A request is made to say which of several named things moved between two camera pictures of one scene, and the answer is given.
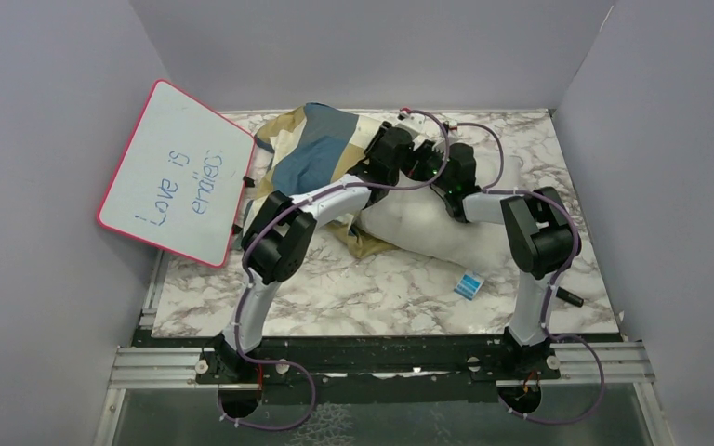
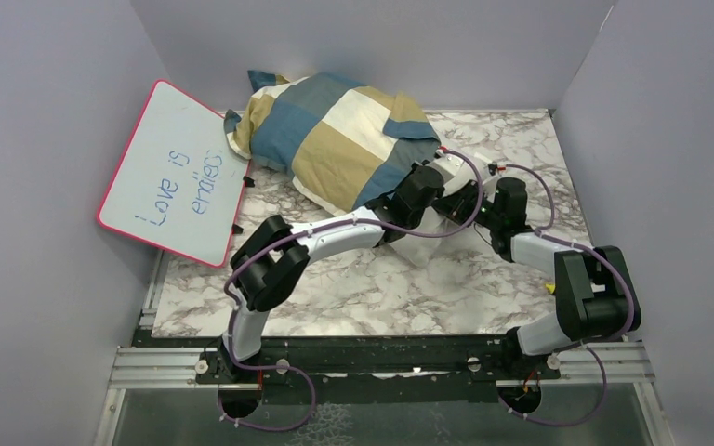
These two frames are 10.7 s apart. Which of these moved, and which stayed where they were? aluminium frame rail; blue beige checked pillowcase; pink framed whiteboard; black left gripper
Moved: blue beige checked pillowcase; black left gripper
Stayed: pink framed whiteboard; aluminium frame rail
